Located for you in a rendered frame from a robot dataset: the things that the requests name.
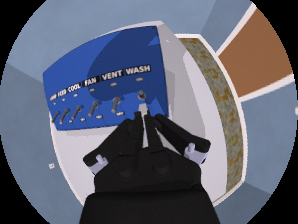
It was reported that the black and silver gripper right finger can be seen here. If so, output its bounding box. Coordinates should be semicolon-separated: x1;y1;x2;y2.
143;103;211;174

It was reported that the blue switch console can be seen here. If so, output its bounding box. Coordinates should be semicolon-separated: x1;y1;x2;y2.
43;26;169;131

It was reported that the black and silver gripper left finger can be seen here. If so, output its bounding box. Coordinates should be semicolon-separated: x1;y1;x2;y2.
83;104;145;177

